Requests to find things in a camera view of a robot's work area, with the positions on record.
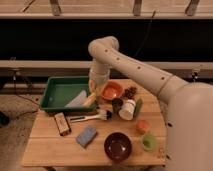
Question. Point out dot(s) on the white cup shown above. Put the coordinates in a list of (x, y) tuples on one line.
[(127, 110)]

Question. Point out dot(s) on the white triangular cloth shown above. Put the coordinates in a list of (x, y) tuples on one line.
[(78, 100)]

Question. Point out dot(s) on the wooden table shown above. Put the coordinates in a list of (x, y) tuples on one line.
[(47, 148)]

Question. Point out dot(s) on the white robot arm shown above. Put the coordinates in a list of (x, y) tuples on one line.
[(189, 120)]

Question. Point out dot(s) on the yellow banana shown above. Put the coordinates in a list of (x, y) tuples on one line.
[(89, 100)]

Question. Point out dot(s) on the blue sponge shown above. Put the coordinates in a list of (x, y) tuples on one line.
[(86, 136)]

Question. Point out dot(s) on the green plastic tray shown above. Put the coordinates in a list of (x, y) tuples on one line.
[(60, 91)]

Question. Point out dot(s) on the green cucumber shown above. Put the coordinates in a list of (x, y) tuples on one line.
[(138, 107)]

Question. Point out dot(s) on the orange bowl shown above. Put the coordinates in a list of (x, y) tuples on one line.
[(112, 90)]

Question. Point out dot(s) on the brown rectangular box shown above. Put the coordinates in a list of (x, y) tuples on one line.
[(62, 124)]

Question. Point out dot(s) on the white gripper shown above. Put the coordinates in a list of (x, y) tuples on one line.
[(96, 86)]

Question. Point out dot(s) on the green cup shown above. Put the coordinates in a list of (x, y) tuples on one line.
[(148, 142)]

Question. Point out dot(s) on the dark brown bowl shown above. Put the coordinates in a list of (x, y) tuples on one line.
[(117, 147)]

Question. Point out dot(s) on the orange round fruit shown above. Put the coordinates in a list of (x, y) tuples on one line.
[(142, 126)]

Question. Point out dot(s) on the brown pine cone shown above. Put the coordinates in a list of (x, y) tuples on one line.
[(130, 92)]

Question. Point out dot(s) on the white dish brush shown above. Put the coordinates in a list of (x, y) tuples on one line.
[(101, 114)]

